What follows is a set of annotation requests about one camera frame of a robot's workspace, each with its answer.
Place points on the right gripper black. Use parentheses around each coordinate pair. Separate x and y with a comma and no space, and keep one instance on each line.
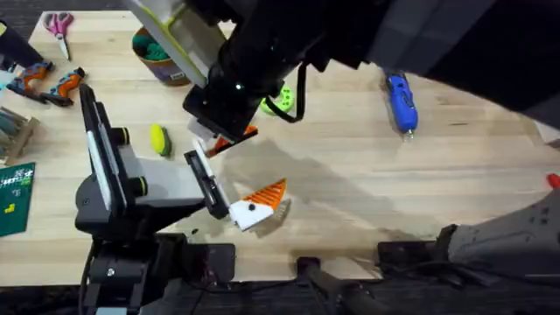
(258,48)

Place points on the right wrist upright pale plate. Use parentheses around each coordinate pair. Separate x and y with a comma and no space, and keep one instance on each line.
(184,35)

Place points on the orange ribbed wedge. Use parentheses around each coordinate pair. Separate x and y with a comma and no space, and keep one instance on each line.
(222,145)

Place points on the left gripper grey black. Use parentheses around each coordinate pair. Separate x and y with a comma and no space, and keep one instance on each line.
(170,179)

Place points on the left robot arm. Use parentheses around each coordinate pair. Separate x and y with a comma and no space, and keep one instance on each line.
(131,275)

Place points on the wooden box with tools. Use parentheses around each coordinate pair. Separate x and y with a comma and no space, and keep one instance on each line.
(13,133)

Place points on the dark bulky object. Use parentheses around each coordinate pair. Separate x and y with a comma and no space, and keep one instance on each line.
(15,48)

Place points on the yellow green corn toy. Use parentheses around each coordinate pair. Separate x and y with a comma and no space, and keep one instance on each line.
(157,139)

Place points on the brown tub with green toys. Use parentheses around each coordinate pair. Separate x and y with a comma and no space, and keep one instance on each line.
(164,65)

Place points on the green disc with holes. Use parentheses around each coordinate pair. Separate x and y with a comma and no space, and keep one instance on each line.
(284,101)

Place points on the blue electric screwdriver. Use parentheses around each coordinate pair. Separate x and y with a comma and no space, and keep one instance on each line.
(401,102)

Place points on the green board with blocks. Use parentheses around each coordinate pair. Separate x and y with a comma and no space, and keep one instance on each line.
(15,201)

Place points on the small red object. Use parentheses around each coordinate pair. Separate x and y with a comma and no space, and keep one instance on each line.
(554,180)

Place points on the left wrist upright black plate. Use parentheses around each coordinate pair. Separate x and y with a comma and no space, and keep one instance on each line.
(98,144)

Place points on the orange blue black hand tool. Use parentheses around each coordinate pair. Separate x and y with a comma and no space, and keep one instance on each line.
(28,79)
(63,87)

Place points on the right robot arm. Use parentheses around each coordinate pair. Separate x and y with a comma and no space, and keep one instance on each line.
(481,39)

